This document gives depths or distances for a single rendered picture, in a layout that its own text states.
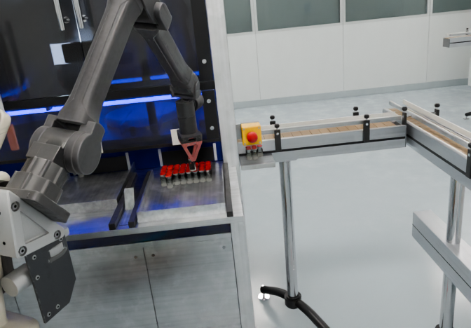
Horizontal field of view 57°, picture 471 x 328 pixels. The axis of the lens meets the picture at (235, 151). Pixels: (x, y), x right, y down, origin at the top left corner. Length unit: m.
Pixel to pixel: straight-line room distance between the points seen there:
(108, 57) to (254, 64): 5.35
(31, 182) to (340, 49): 5.86
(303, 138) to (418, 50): 5.18
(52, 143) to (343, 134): 1.22
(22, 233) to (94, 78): 0.31
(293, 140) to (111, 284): 0.94
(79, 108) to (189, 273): 1.13
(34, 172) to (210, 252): 1.12
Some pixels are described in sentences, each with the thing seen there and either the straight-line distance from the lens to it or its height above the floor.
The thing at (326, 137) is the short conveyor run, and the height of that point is 0.92.
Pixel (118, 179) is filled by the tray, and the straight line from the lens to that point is 1.66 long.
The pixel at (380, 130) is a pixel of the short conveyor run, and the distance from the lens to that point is 1.82.
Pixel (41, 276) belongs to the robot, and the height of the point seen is 0.99.
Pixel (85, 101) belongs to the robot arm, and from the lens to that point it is 0.85.
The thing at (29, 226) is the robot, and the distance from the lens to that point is 0.78.
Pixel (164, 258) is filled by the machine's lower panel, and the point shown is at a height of 0.52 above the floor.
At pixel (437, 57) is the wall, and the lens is 6.95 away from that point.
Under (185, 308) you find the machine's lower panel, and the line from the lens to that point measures 1.95.
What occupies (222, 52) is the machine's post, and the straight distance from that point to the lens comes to 1.52.
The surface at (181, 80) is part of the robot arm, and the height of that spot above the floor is 1.26.
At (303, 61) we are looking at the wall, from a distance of 6.30.
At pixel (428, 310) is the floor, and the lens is 2.36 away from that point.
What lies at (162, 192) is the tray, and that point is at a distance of 1.48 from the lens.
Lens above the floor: 1.46
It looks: 19 degrees down
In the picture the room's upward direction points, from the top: 6 degrees counter-clockwise
